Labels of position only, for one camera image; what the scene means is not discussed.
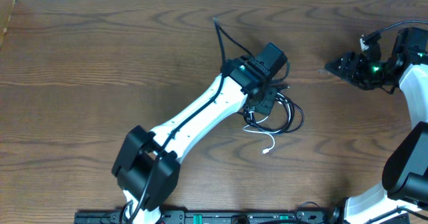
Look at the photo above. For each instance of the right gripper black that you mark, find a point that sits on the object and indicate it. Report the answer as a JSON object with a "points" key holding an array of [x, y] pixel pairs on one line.
{"points": [[354, 69]]}

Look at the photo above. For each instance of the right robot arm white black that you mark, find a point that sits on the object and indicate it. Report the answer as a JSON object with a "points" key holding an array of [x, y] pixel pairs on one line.
{"points": [[402, 190]]}

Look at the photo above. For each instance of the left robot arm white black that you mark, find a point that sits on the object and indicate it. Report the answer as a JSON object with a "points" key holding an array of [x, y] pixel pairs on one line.
{"points": [[148, 165]]}

